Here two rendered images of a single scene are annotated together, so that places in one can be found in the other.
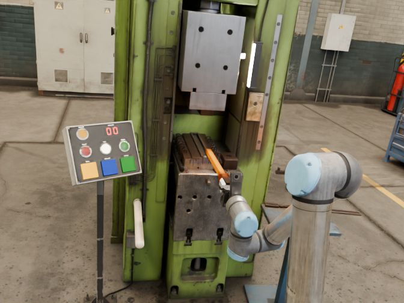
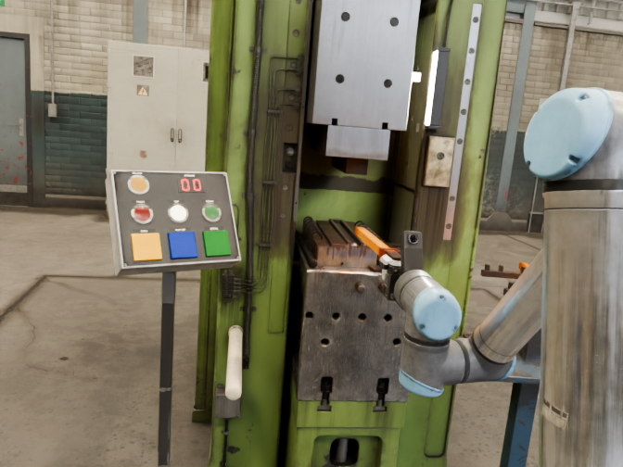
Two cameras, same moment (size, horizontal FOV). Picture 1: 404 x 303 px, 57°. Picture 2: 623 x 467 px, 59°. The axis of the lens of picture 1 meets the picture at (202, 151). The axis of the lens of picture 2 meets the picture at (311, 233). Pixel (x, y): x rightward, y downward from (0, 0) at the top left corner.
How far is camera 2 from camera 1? 47 cm
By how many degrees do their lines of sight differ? 11
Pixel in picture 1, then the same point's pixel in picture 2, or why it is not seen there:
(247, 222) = (440, 308)
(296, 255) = (564, 320)
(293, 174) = (546, 133)
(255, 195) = not seen: hidden behind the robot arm
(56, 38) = (137, 136)
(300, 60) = (502, 169)
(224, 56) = (385, 63)
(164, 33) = (285, 34)
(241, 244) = (429, 359)
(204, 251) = (353, 423)
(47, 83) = not seen: hidden behind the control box
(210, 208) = (364, 338)
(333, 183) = not seen: outside the picture
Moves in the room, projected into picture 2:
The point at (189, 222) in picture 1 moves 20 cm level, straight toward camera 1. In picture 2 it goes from (326, 364) to (323, 393)
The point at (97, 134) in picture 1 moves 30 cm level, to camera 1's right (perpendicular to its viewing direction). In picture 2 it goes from (164, 188) to (269, 198)
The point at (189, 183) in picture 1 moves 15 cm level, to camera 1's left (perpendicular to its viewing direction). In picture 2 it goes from (325, 288) to (279, 283)
